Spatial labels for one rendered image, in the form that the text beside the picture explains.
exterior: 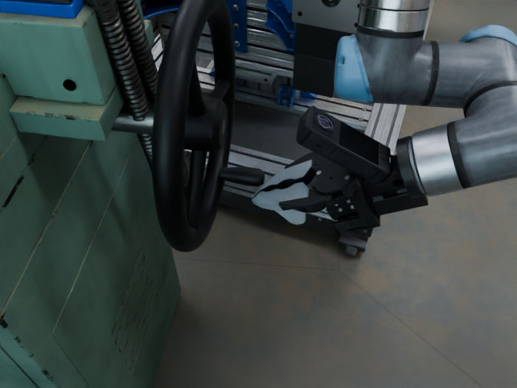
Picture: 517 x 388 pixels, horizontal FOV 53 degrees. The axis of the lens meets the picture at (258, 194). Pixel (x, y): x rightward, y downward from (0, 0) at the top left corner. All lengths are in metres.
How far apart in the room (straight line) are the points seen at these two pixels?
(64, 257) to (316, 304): 0.80
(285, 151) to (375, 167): 0.83
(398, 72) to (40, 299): 0.49
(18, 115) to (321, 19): 0.59
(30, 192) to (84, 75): 0.16
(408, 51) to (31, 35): 0.38
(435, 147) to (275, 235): 0.95
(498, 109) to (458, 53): 0.08
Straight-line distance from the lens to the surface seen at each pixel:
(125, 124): 0.60
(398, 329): 1.38
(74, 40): 0.50
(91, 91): 0.53
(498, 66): 0.63
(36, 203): 0.64
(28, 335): 0.68
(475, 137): 0.57
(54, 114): 0.55
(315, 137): 0.56
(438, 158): 0.58
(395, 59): 0.60
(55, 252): 0.69
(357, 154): 0.57
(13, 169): 0.59
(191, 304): 1.37
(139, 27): 0.57
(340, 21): 0.97
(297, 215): 0.66
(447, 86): 0.62
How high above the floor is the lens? 1.21
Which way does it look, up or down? 50 degrees down
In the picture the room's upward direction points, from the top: straight up
